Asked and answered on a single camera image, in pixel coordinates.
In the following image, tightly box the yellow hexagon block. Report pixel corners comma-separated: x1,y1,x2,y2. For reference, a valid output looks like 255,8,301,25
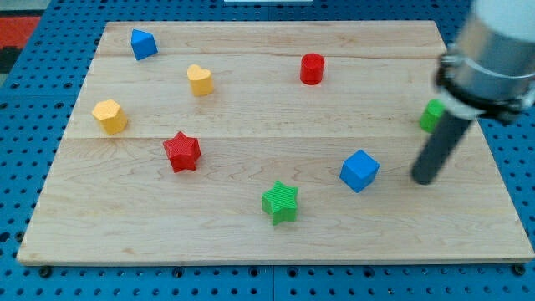
91,99,128,135

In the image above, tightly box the red star block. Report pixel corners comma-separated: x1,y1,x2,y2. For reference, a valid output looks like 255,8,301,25
162,131,201,173

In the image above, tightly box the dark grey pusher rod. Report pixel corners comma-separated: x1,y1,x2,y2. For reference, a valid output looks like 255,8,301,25
411,111,473,185

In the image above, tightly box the blue pentagon block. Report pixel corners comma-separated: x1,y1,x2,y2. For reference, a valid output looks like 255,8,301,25
130,29,158,61

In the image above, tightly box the green cylinder block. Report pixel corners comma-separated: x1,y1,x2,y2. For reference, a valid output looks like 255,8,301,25
419,99,445,133

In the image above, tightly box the yellow heart block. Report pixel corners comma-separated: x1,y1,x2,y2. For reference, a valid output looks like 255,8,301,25
186,64,214,97

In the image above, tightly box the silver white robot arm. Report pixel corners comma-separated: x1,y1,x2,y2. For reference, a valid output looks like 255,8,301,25
436,0,534,124

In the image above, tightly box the red cylinder block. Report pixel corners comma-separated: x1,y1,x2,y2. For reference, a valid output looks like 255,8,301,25
300,53,325,85

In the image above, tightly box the blue cube block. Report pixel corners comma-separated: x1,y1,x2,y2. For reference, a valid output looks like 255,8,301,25
339,150,380,193

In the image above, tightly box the light wooden board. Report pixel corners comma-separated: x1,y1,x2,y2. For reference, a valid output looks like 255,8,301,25
18,21,534,267

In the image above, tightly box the green star block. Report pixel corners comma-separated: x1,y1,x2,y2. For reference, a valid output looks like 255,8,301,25
262,181,298,226

